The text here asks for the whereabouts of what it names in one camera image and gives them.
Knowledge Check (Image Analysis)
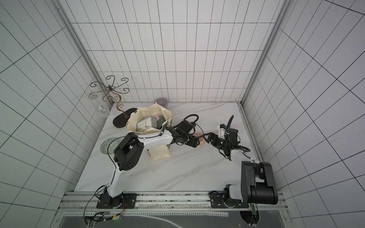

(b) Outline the orange rounded alarm clock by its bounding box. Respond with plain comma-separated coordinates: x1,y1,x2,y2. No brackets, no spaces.
193,132,205,146

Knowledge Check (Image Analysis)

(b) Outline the grey square alarm clock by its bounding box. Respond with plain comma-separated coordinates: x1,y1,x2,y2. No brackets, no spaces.
137,116,157,132

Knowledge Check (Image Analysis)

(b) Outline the cream canvas floral tote bag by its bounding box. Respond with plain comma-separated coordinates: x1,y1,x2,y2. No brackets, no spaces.
126,103,173,161

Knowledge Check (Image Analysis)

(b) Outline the green rectangular alarm clock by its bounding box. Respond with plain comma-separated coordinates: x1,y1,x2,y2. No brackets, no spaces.
157,116,166,129

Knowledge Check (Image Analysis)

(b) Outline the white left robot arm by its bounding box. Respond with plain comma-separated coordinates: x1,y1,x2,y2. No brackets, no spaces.
97,119,200,209

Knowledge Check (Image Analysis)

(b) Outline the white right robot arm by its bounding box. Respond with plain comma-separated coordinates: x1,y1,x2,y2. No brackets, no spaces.
204,127,279,209

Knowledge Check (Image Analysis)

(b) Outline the purple ceramic bowl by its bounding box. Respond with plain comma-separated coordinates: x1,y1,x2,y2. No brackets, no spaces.
155,97,168,108

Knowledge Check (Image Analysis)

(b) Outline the metal jewelry tree stand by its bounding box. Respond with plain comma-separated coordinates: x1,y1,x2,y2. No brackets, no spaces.
88,75,137,128

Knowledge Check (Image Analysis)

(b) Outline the green patterned coaster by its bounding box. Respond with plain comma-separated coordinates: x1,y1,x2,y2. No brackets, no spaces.
100,137,120,154

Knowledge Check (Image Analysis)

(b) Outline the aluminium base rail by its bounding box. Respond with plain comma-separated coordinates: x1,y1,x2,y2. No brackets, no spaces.
59,192,289,217

